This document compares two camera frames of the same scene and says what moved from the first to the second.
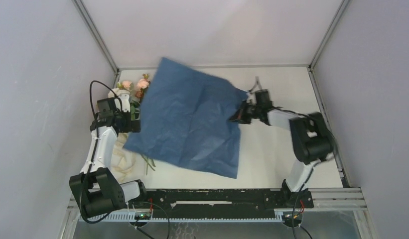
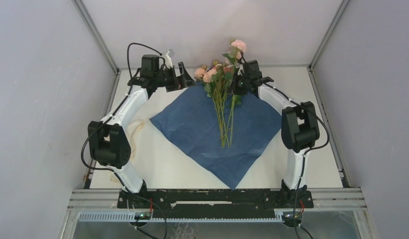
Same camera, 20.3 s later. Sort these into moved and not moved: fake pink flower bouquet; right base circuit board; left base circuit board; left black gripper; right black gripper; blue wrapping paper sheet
Moved: right black gripper; fake pink flower bouquet; left black gripper; blue wrapping paper sheet
Not moved: left base circuit board; right base circuit board
